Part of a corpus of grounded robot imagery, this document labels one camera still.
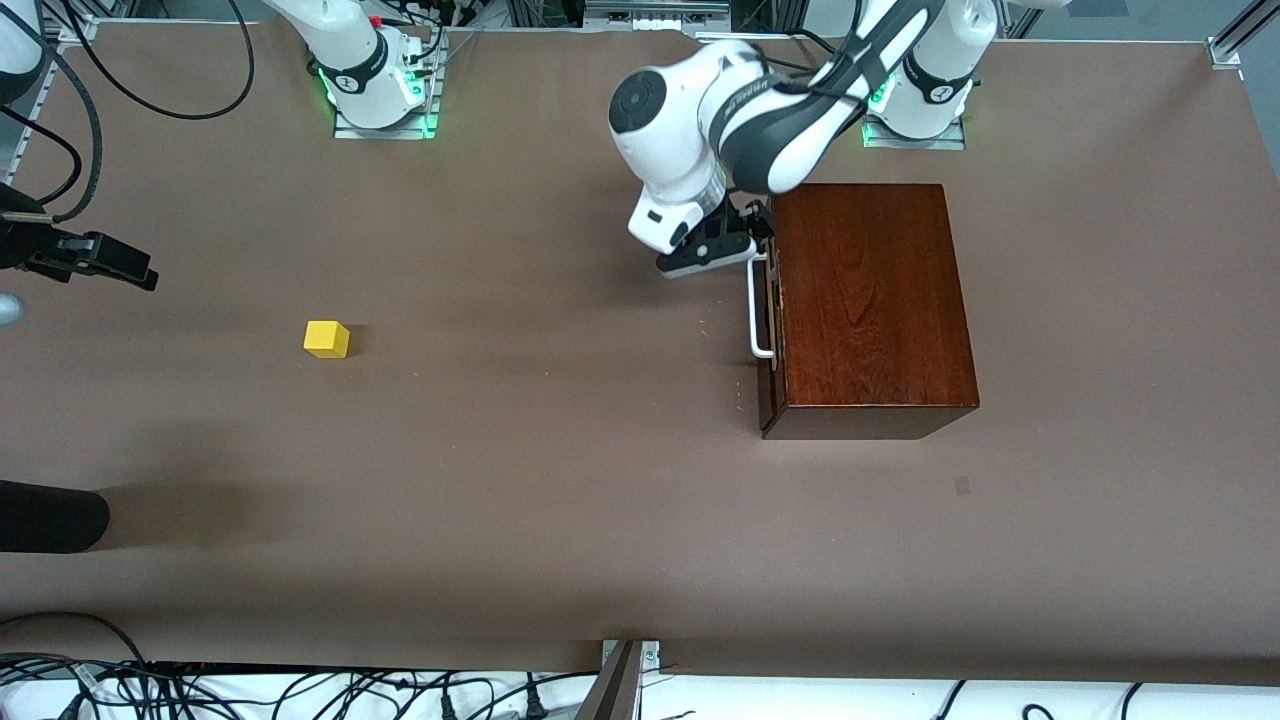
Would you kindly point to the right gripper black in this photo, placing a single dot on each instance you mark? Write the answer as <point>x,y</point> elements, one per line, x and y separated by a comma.
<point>22,243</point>

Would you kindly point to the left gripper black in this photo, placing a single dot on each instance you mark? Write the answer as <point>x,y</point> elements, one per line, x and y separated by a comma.
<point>752,218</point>

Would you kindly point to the yellow cube block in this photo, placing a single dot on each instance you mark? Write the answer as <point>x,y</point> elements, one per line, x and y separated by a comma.
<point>327,339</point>

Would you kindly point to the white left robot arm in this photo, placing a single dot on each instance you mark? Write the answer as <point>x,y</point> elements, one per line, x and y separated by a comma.
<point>680,110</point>

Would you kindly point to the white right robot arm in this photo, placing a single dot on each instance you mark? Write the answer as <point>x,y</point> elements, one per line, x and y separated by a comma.
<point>360,70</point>

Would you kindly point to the dark brown wooden cabinet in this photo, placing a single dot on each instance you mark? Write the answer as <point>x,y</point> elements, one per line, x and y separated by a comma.
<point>870,300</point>

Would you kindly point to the black rounded object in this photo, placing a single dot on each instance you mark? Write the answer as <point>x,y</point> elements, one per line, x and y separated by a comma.
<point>50,517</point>

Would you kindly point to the brown paper table cover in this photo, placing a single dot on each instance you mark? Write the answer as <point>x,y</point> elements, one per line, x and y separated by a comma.
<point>500,500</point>

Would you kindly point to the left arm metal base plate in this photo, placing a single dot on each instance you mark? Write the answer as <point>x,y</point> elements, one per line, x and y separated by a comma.
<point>915,142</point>

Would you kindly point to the aluminium frame rail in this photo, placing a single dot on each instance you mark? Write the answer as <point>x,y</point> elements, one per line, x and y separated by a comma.
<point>35,100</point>

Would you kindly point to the aluminium corner bracket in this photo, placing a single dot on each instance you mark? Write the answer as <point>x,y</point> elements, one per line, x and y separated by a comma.
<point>1225,52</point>
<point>78,30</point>

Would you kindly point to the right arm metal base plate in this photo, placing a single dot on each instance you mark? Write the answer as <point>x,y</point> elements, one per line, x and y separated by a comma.
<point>385,132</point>

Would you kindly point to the aluminium bracket plate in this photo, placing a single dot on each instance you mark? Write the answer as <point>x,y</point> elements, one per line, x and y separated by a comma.
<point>650,655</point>

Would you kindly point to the grey metal post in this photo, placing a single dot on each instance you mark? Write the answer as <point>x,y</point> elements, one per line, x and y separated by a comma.
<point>612,695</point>

